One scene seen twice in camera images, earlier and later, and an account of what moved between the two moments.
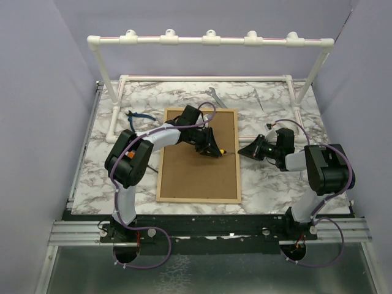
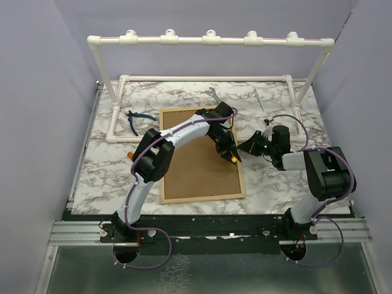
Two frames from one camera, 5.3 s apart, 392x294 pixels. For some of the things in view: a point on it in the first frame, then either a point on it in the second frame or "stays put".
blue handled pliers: [136, 114] stays put
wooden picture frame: [187, 175] stays put
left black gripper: [209, 147] → [230, 144]
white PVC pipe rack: [170, 37] stays put
